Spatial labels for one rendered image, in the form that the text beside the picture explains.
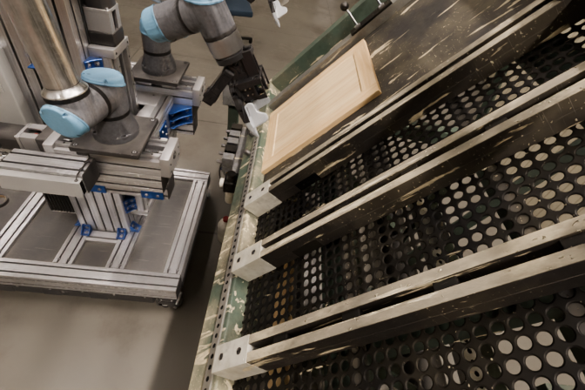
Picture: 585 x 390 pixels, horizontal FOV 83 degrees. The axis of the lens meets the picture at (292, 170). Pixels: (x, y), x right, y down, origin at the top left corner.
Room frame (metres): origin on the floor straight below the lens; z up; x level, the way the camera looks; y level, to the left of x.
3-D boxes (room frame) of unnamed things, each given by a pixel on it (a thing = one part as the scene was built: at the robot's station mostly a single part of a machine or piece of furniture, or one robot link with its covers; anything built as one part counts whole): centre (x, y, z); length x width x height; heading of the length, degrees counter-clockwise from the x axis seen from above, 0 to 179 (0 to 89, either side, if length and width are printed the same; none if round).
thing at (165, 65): (1.36, 0.71, 1.09); 0.15 x 0.15 x 0.10
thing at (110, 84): (0.86, 0.64, 1.20); 0.13 x 0.12 x 0.14; 174
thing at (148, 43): (1.37, 0.71, 1.20); 0.13 x 0.12 x 0.14; 162
